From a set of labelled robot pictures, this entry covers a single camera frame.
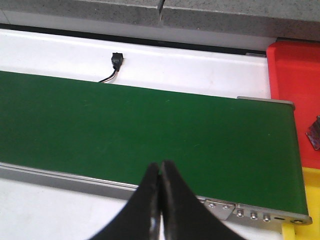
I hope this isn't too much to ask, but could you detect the red mushroom push button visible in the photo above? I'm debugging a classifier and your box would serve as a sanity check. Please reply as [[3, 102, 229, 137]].
[[306, 115, 320, 151]]

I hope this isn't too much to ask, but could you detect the black sensor with cable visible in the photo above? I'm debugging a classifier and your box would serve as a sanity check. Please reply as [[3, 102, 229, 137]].
[[99, 52, 124, 83]]

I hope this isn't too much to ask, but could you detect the green conveyor belt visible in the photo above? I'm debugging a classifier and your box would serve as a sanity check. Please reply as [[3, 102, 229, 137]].
[[0, 71, 308, 215]]

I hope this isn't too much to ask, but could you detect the grey stone slab left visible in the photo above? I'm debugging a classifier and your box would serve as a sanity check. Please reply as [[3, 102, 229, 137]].
[[0, 0, 164, 26]]

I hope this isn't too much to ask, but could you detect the red plastic tray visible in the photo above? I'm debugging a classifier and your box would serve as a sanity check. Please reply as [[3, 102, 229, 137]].
[[266, 41, 320, 169]]

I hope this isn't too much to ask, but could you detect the grey stone slab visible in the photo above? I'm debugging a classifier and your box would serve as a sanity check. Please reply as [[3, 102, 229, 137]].
[[161, 0, 320, 41], [0, 0, 164, 26]]

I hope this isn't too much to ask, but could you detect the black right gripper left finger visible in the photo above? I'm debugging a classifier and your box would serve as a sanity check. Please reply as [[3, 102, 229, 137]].
[[91, 163, 160, 240]]

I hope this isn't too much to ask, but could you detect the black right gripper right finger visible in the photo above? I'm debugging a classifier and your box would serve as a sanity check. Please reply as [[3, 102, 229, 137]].
[[161, 160, 243, 240]]

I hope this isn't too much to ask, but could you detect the yellow plastic tray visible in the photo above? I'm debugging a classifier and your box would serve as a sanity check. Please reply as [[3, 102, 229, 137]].
[[282, 167, 320, 240]]

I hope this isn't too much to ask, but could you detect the grey stone slab right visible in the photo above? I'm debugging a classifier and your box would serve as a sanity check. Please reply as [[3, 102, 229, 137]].
[[161, 0, 320, 41]]

